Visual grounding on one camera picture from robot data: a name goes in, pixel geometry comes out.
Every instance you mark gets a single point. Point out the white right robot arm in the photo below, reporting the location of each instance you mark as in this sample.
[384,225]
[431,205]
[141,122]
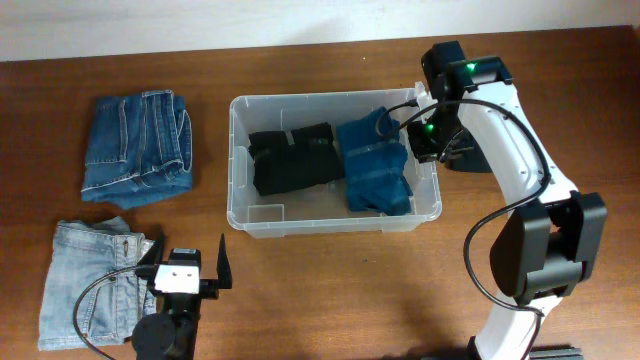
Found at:
[531,254]

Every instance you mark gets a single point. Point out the clear plastic storage bin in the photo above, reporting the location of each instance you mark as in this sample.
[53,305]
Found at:
[322,208]

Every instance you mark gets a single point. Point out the folded dark blue jeans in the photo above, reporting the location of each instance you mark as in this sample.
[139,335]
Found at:
[140,150]

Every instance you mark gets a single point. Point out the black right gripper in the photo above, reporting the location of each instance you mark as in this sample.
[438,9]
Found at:
[421,148]

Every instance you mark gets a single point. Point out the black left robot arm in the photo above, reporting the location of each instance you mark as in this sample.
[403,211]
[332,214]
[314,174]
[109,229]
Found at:
[171,333]

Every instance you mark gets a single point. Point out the black garment with tape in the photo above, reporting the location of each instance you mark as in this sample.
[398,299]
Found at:
[463,154]

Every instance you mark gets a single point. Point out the folded light blue jeans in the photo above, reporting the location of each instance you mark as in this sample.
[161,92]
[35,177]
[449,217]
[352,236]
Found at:
[81,295]

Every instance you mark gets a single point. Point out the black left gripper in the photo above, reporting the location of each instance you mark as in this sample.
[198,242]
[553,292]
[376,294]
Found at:
[211,287]

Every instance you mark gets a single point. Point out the teal blue shirt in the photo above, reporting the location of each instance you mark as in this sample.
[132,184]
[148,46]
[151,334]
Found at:
[374,166]

